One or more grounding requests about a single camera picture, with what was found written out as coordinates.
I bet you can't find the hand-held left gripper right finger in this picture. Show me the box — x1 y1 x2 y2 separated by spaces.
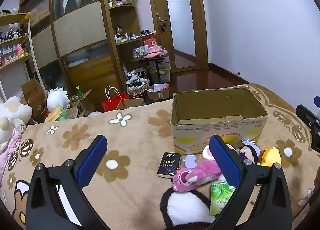
209 135 293 230

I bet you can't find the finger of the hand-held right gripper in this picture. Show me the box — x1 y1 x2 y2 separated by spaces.
296 104 320 153

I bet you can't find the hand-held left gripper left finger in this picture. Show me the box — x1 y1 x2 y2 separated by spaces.
25 135 110 230

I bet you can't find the pink white cube plush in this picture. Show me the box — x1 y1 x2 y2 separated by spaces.
202 144 235 162

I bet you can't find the purple-haired doll plush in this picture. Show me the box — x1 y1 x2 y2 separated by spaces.
239 140 260 164

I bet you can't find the pink bear plush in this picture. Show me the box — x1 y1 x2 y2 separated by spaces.
172 159 224 192

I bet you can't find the yellow plush toy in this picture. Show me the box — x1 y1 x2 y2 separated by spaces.
257 147 282 166

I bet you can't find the green tissue packet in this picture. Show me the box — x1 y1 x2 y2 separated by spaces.
209 181 236 216

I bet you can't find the beige flower-print blanket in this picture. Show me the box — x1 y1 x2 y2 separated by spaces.
0 83 320 230

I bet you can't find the black tissue packet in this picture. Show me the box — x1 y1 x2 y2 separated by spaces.
157 152 182 178

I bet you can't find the cardboard box with bottles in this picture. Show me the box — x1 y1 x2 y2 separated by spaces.
66 90 97 119

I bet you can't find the black and white plush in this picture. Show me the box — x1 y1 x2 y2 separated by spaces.
160 187 216 227

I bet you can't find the red paper bag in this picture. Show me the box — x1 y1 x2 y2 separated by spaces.
101 86 131 113

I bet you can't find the white-haired plush doll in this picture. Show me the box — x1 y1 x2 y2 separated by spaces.
46 86 71 111

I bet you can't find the pink blanket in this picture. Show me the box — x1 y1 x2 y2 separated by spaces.
0 126 26 185

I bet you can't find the wicker basket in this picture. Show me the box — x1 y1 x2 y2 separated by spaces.
126 80 150 96

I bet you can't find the empty brown cardboard box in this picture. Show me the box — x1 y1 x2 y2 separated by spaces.
21 78 47 119

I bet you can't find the cream plush toy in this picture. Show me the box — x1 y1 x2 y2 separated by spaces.
0 96 33 144

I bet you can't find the small cardboard box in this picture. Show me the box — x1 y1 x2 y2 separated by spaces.
147 83 170 101

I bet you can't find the black white striped cloth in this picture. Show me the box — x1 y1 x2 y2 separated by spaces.
126 68 148 83

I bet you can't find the white storage box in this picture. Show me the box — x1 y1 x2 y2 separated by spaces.
149 55 172 84

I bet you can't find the small dark table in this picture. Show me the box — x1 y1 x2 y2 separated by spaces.
131 54 169 85

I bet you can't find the pink cloth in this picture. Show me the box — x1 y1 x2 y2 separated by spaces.
145 46 166 59

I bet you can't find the red box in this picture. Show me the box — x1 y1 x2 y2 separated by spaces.
142 33 159 47

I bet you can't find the row of small figurines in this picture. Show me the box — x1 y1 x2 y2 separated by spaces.
0 27 28 66

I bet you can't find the wooden wardrobe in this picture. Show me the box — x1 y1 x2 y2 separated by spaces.
19 0 125 112

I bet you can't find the wooden corner shelf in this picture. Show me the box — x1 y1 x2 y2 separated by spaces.
104 0 150 92

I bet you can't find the wooden display shelf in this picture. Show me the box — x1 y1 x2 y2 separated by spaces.
0 12 33 71

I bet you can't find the wooden door with glass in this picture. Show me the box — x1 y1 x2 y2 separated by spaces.
146 0 209 73

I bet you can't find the white curved rail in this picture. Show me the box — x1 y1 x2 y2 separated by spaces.
26 12 43 84

